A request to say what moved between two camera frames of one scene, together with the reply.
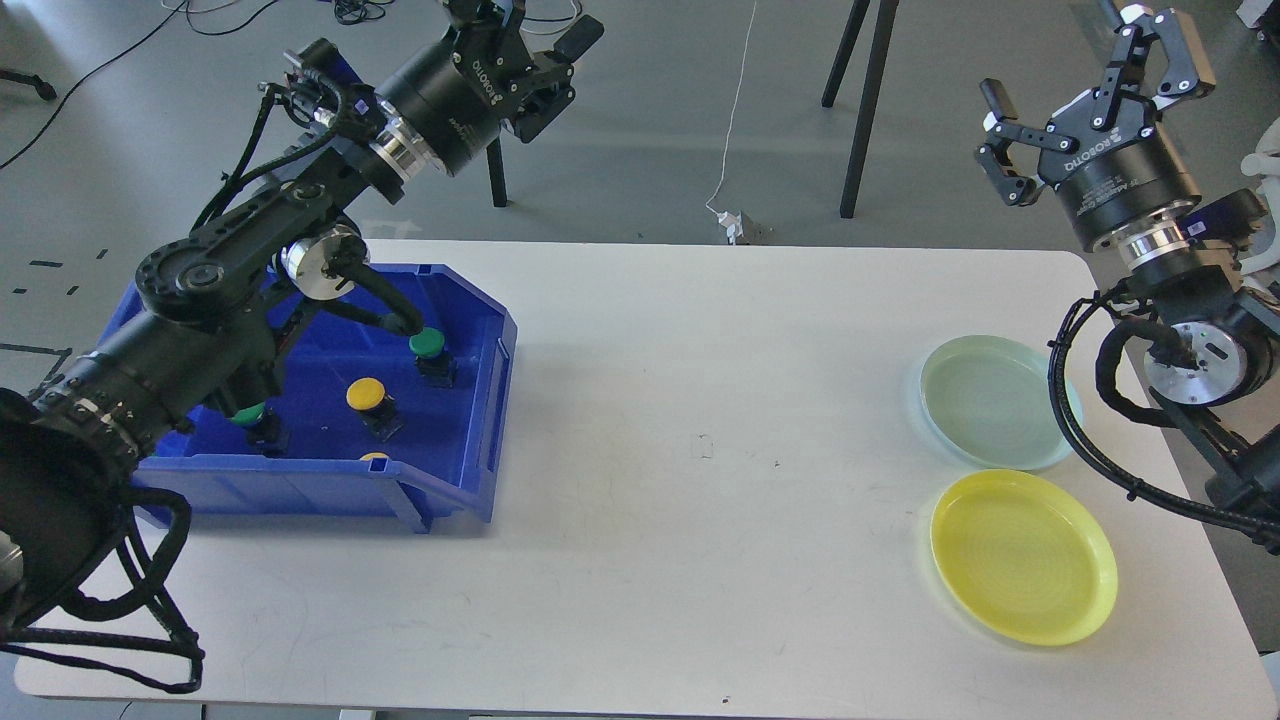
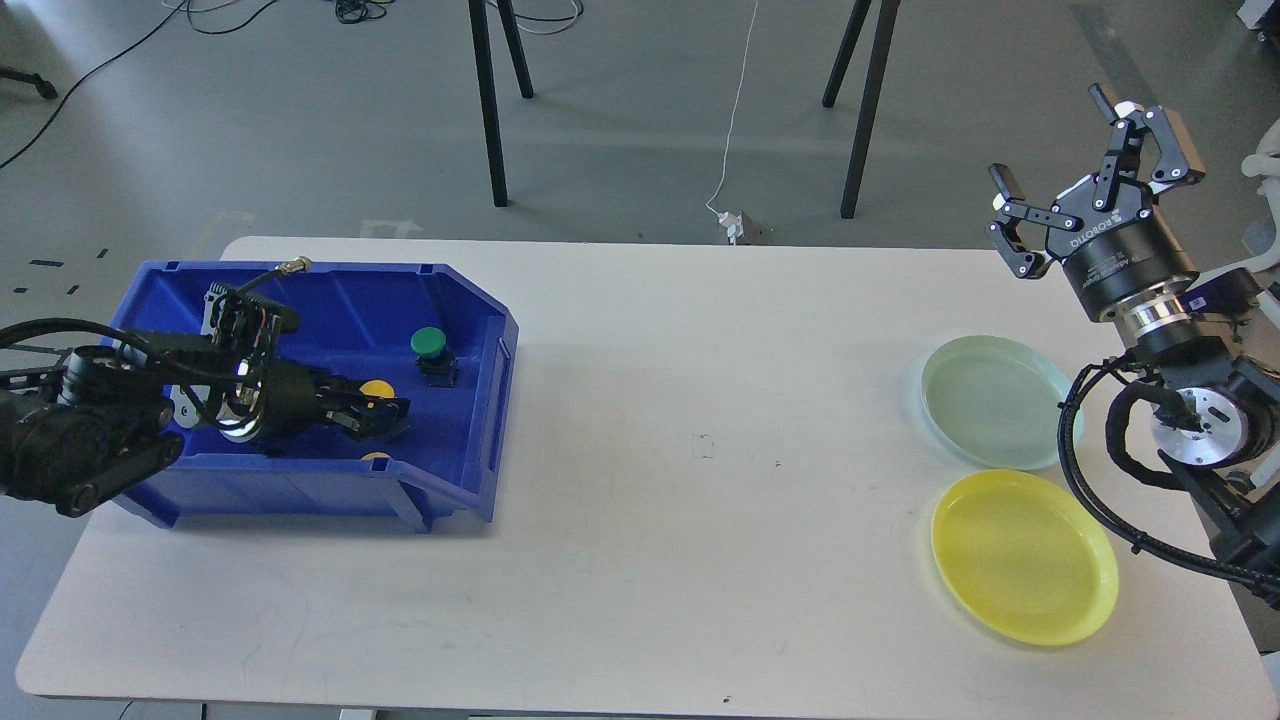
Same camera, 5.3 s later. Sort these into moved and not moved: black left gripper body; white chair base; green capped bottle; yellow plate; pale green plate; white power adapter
Moved: black left gripper body
Not moved: green capped bottle; white chair base; white power adapter; yellow plate; pale green plate
